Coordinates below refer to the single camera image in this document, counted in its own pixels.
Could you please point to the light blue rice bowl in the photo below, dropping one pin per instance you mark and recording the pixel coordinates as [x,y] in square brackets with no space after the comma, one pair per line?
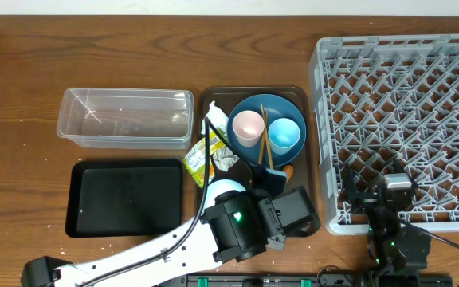
[219,187]

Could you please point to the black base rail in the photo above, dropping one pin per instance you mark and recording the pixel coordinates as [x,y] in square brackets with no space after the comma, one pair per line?
[324,279]

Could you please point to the orange carrot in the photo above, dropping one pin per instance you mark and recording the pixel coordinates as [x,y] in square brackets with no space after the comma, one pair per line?
[288,170]

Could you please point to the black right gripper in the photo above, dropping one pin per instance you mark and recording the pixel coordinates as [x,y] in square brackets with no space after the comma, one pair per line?
[366,201]

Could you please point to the wooden chopstick left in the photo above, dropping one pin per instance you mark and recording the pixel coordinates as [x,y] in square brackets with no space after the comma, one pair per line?
[263,137]

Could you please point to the clear plastic bin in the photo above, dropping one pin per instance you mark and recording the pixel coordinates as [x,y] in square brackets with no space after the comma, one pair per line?
[127,118]

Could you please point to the dark blue plate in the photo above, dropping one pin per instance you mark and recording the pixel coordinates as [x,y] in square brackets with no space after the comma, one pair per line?
[278,107]

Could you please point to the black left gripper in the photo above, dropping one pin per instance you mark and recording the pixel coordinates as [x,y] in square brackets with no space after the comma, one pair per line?
[280,246]

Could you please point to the light blue cup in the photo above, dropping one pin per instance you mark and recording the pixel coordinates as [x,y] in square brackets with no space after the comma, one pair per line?
[283,134]

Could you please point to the brown serving tray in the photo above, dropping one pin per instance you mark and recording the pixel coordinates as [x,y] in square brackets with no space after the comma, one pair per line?
[227,98]

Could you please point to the yellow snack wrapper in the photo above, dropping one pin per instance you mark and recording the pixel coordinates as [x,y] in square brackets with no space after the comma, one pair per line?
[194,160]

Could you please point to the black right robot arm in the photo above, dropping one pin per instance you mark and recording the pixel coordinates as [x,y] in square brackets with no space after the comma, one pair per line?
[399,251]

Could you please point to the pink cup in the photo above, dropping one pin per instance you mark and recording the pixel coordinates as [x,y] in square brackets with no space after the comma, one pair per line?
[248,127]

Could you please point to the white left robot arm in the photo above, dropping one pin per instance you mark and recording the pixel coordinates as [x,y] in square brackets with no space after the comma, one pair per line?
[234,223]

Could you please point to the grey dishwasher rack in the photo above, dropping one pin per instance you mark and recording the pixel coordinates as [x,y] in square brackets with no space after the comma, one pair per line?
[385,99]

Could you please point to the black tray bin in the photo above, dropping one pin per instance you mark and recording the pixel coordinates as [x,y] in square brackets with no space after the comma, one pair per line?
[124,197]

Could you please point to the white tissue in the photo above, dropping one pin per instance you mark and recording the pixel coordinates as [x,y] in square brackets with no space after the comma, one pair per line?
[218,118]
[224,159]

